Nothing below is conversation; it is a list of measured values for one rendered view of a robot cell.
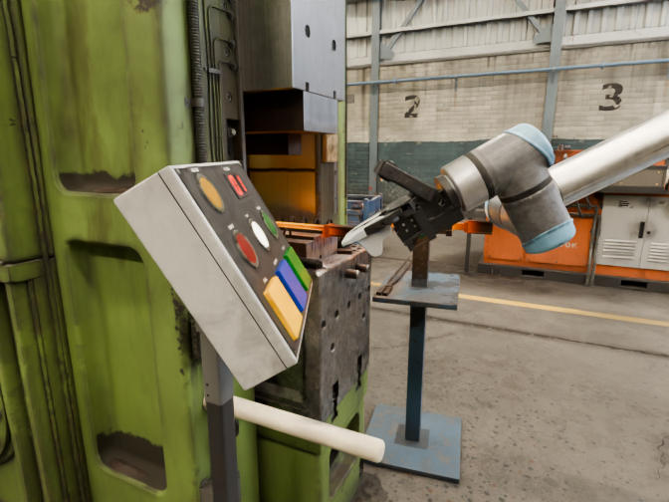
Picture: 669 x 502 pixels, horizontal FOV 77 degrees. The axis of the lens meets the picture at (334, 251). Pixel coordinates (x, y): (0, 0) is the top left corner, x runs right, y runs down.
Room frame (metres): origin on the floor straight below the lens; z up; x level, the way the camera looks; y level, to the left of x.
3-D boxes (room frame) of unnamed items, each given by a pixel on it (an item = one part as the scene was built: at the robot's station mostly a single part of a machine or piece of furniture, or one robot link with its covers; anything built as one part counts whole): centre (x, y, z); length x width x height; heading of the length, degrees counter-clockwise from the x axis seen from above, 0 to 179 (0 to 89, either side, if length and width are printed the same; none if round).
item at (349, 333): (1.34, 0.21, 0.69); 0.56 x 0.38 x 0.45; 65
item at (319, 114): (1.28, 0.22, 1.32); 0.42 x 0.20 x 0.10; 65
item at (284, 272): (0.65, 0.07, 1.01); 0.07 x 0.05 x 0.07; 0
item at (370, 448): (0.84, 0.10, 0.62); 0.44 x 0.05 x 0.05; 65
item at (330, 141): (1.53, 0.02, 1.27); 0.09 x 0.02 x 0.17; 155
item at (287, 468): (1.34, 0.21, 0.23); 0.55 x 0.37 x 0.47; 65
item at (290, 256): (0.75, 0.07, 1.01); 0.07 x 0.05 x 0.07; 0
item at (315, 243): (1.28, 0.22, 0.96); 0.42 x 0.20 x 0.09; 65
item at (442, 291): (1.61, -0.34, 0.70); 0.40 x 0.30 x 0.02; 163
